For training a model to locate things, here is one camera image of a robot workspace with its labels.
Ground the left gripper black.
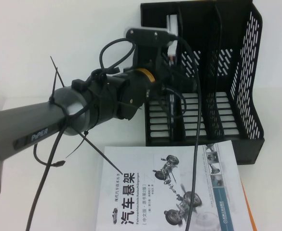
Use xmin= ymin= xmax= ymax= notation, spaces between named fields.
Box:
xmin=152 ymin=56 xmax=197 ymax=94

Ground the dark mobile robotics book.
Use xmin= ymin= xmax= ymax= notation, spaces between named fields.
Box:
xmin=166 ymin=14 xmax=180 ymax=142

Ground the black plastic book stand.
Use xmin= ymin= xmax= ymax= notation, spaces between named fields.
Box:
xmin=140 ymin=1 xmax=266 ymax=166

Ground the white automotive suspension book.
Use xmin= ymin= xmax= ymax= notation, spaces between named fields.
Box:
xmin=96 ymin=140 xmax=253 ymax=231

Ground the orange cover book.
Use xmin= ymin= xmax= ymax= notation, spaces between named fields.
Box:
xmin=238 ymin=178 xmax=259 ymax=231

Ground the black zip tie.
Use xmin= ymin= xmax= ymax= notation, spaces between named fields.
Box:
xmin=77 ymin=129 xmax=123 ymax=175
xmin=48 ymin=55 xmax=90 ymax=118

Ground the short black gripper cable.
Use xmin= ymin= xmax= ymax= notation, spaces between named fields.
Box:
xmin=163 ymin=86 xmax=186 ymax=121

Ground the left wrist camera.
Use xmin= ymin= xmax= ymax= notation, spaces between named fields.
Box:
xmin=124 ymin=26 xmax=179 ymax=48

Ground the looped black cable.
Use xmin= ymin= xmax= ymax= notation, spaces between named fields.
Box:
xmin=100 ymin=38 xmax=136 ymax=73

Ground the short cable with connector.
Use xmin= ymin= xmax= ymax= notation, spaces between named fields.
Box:
xmin=33 ymin=143 xmax=66 ymax=168

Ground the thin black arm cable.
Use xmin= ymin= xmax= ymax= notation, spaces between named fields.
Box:
xmin=30 ymin=113 xmax=70 ymax=231

